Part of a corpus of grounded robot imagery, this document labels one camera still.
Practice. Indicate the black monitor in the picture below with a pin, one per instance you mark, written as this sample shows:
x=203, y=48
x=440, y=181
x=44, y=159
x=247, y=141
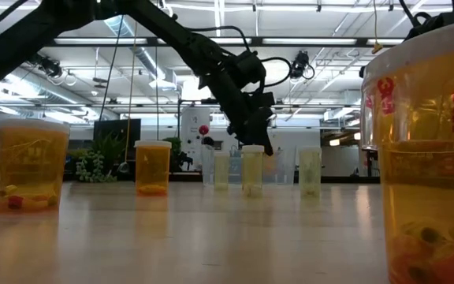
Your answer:
x=116, y=130

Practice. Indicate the silver ventilation duct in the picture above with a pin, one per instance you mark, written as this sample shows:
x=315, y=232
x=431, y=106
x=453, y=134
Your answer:
x=144, y=55

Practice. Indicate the medium orange pill bottle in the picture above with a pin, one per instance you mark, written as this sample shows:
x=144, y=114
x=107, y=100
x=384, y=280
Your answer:
x=152, y=169

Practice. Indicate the white cabinet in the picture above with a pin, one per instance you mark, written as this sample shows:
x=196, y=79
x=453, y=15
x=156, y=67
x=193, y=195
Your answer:
x=193, y=122

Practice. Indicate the large orange pill bottle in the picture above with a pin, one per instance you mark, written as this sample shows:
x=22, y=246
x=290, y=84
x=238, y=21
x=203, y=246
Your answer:
x=30, y=158

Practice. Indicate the clear plastic bin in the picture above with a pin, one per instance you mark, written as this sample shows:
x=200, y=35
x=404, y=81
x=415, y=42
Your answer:
x=282, y=169

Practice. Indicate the dark potted plant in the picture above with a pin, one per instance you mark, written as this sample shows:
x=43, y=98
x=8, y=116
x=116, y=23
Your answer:
x=177, y=154

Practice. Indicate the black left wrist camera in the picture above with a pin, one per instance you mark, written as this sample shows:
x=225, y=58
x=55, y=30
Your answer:
x=250, y=67

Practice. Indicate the black hanging camera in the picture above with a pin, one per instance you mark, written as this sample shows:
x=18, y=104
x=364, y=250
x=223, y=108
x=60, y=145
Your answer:
x=51, y=67
x=300, y=65

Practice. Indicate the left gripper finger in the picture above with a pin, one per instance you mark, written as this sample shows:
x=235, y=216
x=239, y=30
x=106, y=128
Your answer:
x=261, y=132

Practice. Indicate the green artificial succulent plant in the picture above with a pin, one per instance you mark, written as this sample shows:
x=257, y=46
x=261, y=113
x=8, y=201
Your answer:
x=93, y=165

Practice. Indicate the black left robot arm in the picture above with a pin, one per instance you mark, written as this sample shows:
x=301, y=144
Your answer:
x=172, y=31

